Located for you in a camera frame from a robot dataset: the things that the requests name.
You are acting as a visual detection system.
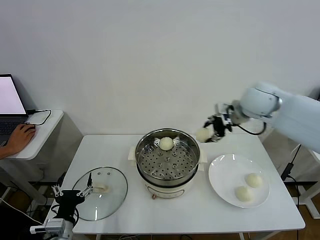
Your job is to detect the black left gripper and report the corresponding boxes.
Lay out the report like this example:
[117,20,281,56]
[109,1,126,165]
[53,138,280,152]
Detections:
[51,172,96,222]

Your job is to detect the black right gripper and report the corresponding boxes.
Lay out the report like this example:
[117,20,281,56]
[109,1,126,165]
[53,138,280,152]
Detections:
[203,113,227,144]

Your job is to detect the white steamed baozi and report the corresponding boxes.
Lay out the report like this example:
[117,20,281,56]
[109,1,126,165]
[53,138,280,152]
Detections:
[195,127,212,144]
[246,172,264,189]
[234,186,255,203]
[159,136,174,152]

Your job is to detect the round glass pot lid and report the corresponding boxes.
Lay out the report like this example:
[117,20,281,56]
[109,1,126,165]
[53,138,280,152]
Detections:
[71,166,129,222]

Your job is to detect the bare person forearm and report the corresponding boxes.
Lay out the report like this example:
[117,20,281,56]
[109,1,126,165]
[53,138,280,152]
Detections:
[0,143,13,161]

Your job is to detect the stainless steel steamer basket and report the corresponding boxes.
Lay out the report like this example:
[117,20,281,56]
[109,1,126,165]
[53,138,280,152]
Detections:
[128,127,208,181]

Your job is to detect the bare person hand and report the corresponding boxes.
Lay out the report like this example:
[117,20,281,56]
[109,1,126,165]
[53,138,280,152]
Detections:
[6,124,36,156]

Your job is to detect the white round plate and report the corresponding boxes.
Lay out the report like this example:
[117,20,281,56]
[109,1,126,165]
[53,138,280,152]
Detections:
[208,153,271,209]

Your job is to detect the white side desk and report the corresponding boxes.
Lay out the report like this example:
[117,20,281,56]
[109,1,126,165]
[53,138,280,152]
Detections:
[297,147,320,221]
[0,109,85,208]

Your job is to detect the cream electric cooker pot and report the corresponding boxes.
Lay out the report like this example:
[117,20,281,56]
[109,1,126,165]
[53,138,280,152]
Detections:
[128,149,208,201]

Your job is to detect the black laptop with bright screen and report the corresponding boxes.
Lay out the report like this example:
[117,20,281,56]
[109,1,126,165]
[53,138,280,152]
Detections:
[0,73,30,148]

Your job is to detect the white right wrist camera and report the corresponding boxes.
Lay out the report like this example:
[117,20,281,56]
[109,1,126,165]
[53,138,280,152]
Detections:
[221,113,233,126]

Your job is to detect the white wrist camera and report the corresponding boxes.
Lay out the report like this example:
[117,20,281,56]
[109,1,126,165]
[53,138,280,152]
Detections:
[221,113,233,126]
[29,218,67,235]

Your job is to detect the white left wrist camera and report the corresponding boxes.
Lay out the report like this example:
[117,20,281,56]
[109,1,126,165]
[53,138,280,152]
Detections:
[29,218,67,235]

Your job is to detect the white floor cable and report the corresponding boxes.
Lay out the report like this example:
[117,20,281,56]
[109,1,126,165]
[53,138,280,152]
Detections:
[0,196,45,226]

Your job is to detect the black power adapter cable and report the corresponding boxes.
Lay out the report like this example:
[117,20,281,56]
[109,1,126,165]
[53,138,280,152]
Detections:
[279,143,303,185]

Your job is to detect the black laptop cable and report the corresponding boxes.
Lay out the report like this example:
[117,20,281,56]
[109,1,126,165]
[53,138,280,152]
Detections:
[26,109,53,126]

